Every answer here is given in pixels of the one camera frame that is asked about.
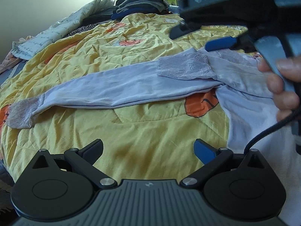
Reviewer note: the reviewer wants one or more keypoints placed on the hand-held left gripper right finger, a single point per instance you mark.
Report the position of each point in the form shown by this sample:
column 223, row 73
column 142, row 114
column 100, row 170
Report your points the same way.
column 202, row 151

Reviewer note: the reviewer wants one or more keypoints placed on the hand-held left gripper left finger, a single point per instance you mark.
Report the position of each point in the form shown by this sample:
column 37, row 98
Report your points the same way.
column 93, row 148

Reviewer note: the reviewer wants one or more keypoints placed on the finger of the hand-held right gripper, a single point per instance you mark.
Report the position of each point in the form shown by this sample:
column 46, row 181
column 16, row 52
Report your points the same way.
column 182, row 29
column 221, row 43

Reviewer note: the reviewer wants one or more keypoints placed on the lavender lace-trimmed top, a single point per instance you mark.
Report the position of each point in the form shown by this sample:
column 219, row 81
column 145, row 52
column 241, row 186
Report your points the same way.
column 117, row 87

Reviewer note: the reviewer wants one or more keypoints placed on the pile of dark clothes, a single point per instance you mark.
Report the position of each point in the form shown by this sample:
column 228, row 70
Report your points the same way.
column 138, row 6

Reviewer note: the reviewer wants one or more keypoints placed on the person's right hand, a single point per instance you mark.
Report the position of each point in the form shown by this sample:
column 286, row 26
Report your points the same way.
column 281, row 94

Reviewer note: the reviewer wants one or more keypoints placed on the yellow floral blanket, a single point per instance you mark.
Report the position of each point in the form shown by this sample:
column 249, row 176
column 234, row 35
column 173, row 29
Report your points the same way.
column 122, row 131

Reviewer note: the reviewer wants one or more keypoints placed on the white fleece cloth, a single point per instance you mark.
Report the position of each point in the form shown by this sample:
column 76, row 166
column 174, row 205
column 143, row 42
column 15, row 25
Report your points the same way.
column 285, row 169

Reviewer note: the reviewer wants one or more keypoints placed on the black white striped cloth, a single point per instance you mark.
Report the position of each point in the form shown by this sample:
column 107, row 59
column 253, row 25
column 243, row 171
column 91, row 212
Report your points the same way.
column 80, row 29

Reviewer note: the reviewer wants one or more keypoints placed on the pink cloth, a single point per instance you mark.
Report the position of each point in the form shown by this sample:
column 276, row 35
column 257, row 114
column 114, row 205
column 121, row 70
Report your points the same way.
column 10, row 61

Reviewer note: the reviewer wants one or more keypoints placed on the white quilted blanket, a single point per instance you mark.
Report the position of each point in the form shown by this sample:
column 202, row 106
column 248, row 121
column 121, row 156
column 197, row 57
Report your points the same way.
column 58, row 26

